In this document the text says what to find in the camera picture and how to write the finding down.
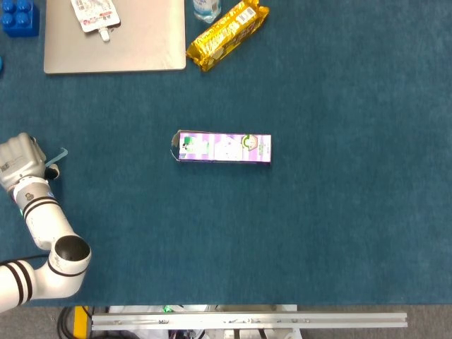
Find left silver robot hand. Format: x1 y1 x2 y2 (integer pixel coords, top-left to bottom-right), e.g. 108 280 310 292
0 132 61 192

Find silver closed laptop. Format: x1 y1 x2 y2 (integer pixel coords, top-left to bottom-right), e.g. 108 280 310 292
43 0 187 75

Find purple and white carton box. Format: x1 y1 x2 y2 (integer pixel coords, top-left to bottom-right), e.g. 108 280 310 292
169 129 273 168

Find blue building block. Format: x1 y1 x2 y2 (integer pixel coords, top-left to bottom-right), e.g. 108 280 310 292
1 0 40 38

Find white spout pouch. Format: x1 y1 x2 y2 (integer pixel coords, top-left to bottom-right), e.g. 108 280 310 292
70 0 121 42

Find clear plastic water bottle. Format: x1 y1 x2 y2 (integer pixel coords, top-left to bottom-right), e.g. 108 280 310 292
192 0 222 24

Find gold biscuit packet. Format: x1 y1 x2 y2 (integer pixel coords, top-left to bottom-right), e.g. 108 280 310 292
186 0 270 73

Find blue felt table cover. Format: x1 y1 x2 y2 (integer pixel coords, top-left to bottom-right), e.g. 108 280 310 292
0 0 452 307

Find black floor cables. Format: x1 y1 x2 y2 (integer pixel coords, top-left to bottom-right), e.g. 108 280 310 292
57 307 77 339

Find yellow bracket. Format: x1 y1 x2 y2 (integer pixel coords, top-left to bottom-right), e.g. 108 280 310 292
73 306 90 337

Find aluminium profile rail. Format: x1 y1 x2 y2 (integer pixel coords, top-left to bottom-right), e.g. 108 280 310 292
90 311 409 331

